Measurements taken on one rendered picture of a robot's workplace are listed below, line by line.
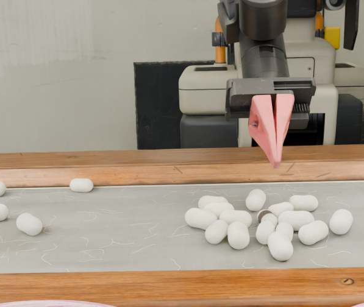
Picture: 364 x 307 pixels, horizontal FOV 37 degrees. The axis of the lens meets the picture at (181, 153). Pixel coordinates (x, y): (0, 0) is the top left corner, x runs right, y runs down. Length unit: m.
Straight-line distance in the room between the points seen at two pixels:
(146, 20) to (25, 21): 0.60
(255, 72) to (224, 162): 0.17
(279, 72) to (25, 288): 0.37
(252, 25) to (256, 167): 0.21
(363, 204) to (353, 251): 0.14
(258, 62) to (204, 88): 0.86
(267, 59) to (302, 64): 0.61
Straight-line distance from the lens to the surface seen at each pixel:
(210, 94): 1.51
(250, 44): 0.68
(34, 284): 0.46
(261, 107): 0.61
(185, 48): 2.66
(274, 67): 0.65
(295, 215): 0.58
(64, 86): 2.78
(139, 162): 0.78
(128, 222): 0.63
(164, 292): 0.42
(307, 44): 1.28
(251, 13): 0.64
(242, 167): 0.76
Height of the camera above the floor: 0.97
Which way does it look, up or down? 15 degrees down
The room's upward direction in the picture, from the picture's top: 2 degrees counter-clockwise
